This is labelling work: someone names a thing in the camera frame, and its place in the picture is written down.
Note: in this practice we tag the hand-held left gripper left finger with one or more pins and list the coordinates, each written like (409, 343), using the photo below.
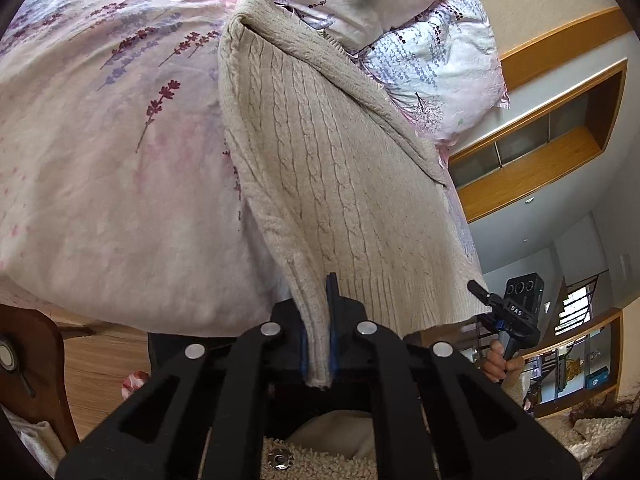
(301, 355)

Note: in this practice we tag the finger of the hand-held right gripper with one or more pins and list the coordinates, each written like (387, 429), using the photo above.
(479, 291)

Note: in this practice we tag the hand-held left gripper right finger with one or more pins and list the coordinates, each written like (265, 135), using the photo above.
(332, 310)

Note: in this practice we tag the person's right forearm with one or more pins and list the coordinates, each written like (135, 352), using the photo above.
(517, 392)

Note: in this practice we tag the person's right hand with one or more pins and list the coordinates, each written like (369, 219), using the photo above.
(495, 362)

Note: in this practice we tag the person's cream fleece jacket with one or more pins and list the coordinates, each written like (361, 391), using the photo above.
(320, 452)

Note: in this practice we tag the teal box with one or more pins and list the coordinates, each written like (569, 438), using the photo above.
(597, 376)

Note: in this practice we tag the pink slipper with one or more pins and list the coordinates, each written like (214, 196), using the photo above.
(135, 385)

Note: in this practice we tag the white pillow with blue flowers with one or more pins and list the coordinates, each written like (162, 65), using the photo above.
(440, 60)

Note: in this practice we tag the floral lavender print bed sheet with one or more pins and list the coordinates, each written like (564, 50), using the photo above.
(115, 160)

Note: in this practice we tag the brown wooden chair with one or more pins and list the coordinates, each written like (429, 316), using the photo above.
(37, 360)

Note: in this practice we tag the white folded cloth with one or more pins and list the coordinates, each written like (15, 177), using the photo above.
(30, 440)

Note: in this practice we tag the wooden wall shelf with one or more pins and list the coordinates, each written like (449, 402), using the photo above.
(540, 160)

